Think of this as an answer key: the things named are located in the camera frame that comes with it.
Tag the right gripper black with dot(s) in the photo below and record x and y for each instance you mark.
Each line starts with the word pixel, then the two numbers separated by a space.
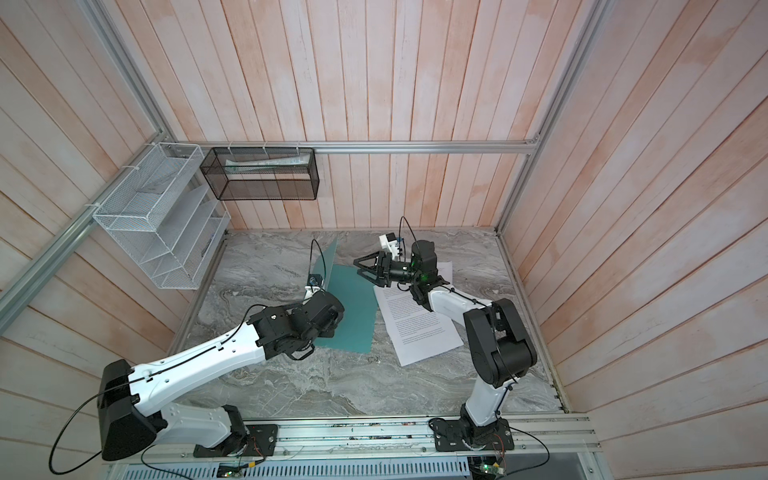
pixel 384 278

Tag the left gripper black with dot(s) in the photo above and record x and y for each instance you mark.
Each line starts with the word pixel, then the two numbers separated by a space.
pixel 329 331

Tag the green file folder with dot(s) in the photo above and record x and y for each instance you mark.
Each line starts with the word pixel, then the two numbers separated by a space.
pixel 355 331

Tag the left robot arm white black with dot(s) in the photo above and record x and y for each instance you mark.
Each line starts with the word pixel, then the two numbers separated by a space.
pixel 138 407

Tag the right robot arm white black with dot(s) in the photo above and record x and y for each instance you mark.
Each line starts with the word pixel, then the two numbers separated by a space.
pixel 500 346

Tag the papers in black basket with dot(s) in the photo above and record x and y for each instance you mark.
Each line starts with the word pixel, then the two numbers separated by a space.
pixel 279 165

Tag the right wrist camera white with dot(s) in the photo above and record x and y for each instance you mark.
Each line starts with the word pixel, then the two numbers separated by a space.
pixel 393 244

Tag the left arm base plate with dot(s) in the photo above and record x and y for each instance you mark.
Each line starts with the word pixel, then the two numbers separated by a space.
pixel 258 440

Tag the black mesh wall basket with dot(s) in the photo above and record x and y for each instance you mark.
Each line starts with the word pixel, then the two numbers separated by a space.
pixel 255 187

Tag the white wire mesh rack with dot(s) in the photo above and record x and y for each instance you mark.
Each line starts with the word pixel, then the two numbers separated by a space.
pixel 168 227

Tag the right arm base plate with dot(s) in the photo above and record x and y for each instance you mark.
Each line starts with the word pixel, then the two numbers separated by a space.
pixel 463 435

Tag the aluminium mounting rail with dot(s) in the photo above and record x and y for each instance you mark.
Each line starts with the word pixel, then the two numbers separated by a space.
pixel 388 437

